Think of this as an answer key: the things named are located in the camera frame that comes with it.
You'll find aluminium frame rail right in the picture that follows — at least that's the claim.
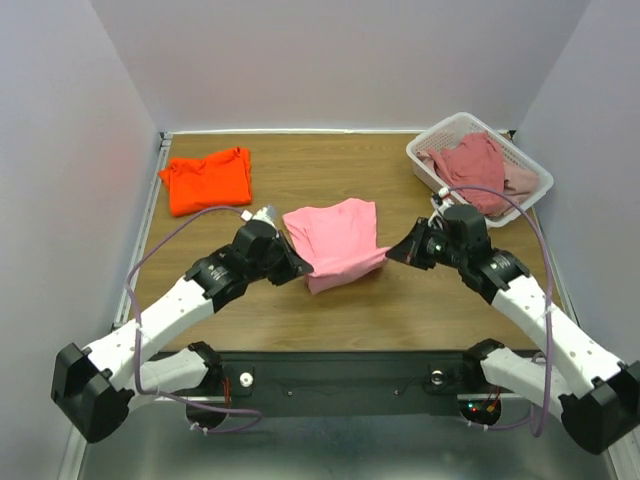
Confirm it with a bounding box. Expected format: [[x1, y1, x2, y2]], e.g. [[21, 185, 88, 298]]
[[529, 204, 640, 480]]

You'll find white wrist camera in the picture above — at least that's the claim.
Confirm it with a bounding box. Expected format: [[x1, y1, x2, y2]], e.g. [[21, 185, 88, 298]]
[[431, 187, 455, 212], [240, 205, 277, 229]]

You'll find aluminium frame rail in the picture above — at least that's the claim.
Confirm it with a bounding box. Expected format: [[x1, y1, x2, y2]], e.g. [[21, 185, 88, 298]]
[[58, 132, 174, 479], [529, 204, 640, 480]]

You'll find bright pink t shirt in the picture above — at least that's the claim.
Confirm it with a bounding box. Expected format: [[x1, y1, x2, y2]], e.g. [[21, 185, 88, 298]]
[[283, 198, 388, 294]]

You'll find pale pink t shirt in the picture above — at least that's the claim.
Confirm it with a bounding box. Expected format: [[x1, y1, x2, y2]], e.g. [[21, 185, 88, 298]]
[[416, 154, 538, 203]]

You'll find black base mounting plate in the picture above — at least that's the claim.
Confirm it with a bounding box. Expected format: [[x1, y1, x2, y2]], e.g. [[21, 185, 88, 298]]
[[184, 350, 509, 421]]

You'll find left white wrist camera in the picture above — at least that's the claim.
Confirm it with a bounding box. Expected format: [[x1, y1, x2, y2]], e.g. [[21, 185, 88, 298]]
[[240, 205, 277, 229]]

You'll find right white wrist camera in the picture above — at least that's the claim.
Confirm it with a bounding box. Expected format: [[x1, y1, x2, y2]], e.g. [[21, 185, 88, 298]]
[[431, 187, 455, 212]]

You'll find aluminium frame rail left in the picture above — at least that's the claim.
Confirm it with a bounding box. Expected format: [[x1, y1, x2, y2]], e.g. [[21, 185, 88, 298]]
[[58, 132, 174, 479]]

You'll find dusty rose t shirt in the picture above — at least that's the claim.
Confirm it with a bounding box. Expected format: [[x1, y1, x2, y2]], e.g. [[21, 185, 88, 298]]
[[417, 132, 505, 193]]

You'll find white plastic basket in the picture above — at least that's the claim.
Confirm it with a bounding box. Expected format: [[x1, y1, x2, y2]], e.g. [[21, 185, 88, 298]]
[[405, 111, 555, 228]]

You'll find folded orange t shirt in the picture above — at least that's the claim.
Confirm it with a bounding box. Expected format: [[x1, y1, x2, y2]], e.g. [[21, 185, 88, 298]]
[[158, 147, 253, 217]]

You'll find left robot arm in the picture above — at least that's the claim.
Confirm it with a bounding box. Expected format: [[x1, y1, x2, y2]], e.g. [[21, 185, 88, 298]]
[[51, 217, 313, 444]]

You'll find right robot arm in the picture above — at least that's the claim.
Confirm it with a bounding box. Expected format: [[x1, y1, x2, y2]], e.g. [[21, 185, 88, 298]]
[[386, 205, 639, 455]]

